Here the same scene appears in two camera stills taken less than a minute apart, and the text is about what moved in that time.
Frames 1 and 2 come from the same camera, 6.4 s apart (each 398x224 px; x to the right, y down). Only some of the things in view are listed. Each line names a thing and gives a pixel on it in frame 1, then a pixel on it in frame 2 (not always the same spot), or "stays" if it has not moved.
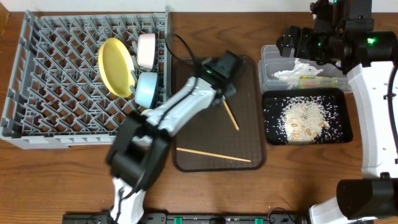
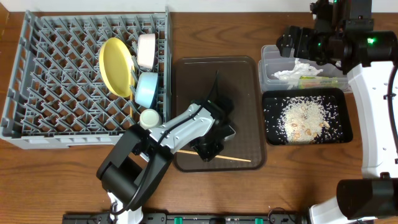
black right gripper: x=303 y=35 stays
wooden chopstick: x=230 y=112 to x=131 y=96
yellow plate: x=117 y=65 stays
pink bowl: x=146 y=50 stays
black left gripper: x=224 y=91 to x=206 y=149
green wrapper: x=306 y=82 stays
